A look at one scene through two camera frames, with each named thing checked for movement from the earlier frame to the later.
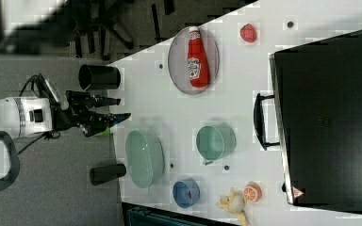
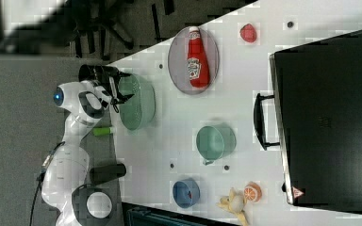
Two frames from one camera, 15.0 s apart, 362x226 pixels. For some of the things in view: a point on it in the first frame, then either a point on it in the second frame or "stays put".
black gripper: x=77 y=112 -> x=107 y=78
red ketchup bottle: x=197 y=62 stays put
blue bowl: x=186 y=193 stays put
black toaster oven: x=327 y=102 stays put
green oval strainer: x=145 y=159 -> x=138 y=110
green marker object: x=106 y=132 stays put
